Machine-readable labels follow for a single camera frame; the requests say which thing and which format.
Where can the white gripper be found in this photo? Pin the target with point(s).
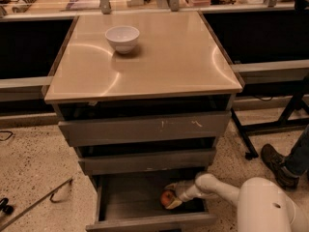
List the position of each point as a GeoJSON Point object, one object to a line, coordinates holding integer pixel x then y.
{"type": "Point", "coordinates": [182, 189]}

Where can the red apple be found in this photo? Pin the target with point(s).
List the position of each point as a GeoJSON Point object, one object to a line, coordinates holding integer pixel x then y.
{"type": "Point", "coordinates": [167, 198]}

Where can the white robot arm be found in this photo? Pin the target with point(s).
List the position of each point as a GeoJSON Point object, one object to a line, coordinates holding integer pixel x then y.
{"type": "Point", "coordinates": [261, 205]}

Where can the bottom grey drawer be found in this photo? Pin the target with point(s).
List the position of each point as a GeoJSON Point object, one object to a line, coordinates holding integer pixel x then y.
{"type": "Point", "coordinates": [130, 202]}

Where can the grey drawer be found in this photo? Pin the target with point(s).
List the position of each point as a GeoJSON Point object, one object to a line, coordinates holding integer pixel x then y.
{"type": "Point", "coordinates": [130, 202]}
{"type": "Point", "coordinates": [144, 129]}
{"type": "Point", "coordinates": [147, 162]}

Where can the top grey drawer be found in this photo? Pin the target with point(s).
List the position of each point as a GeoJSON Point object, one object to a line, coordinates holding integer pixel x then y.
{"type": "Point", "coordinates": [144, 129]}

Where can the middle grey drawer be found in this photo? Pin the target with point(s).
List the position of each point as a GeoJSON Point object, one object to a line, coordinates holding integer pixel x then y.
{"type": "Point", "coordinates": [147, 162]}

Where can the grey drawer cabinet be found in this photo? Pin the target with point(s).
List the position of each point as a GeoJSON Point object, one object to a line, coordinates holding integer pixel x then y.
{"type": "Point", "coordinates": [176, 68]}

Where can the metal rod with hook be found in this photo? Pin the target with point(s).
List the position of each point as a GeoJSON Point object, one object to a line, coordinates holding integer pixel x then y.
{"type": "Point", "coordinates": [49, 195]}

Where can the brown shoe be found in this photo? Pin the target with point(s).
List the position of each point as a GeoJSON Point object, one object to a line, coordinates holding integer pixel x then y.
{"type": "Point", "coordinates": [274, 162]}

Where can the jeans leg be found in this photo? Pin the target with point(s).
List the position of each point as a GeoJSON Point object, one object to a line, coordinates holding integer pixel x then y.
{"type": "Point", "coordinates": [297, 161]}

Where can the white bowl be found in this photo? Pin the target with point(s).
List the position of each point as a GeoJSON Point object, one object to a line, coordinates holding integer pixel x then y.
{"type": "Point", "coordinates": [122, 39]}

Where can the black object on floor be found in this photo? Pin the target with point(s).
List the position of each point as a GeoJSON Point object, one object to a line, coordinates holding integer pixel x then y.
{"type": "Point", "coordinates": [5, 207]}

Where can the black table leg frame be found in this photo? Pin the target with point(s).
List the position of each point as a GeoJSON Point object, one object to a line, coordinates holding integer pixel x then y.
{"type": "Point", "coordinates": [297, 89]}

